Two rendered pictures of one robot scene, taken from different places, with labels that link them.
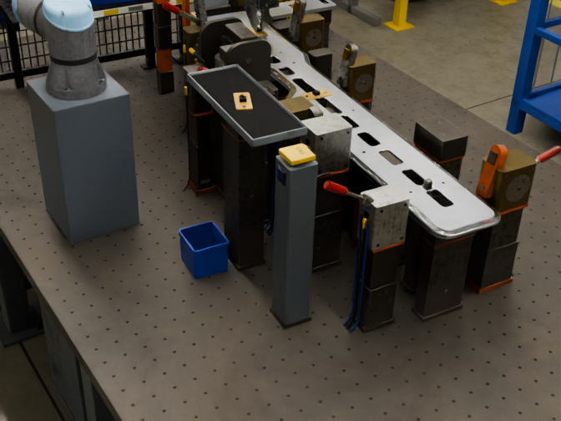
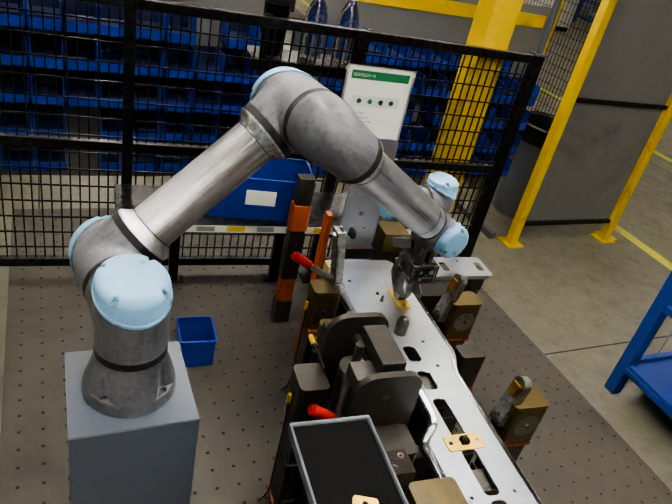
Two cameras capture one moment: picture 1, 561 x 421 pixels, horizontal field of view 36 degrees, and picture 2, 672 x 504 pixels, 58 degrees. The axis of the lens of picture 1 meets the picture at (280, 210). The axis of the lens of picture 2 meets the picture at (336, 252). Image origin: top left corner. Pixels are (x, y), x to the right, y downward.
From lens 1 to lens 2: 1.31 m
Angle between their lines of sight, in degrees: 5
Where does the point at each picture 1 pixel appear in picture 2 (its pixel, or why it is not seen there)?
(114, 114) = (171, 442)
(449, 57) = (553, 287)
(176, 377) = not seen: outside the picture
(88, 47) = (151, 349)
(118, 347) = not seen: outside the picture
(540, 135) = (637, 401)
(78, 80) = (125, 392)
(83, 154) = (111, 488)
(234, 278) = not seen: outside the picture
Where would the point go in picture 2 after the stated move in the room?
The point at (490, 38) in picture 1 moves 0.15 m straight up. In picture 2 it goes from (591, 276) to (600, 257)
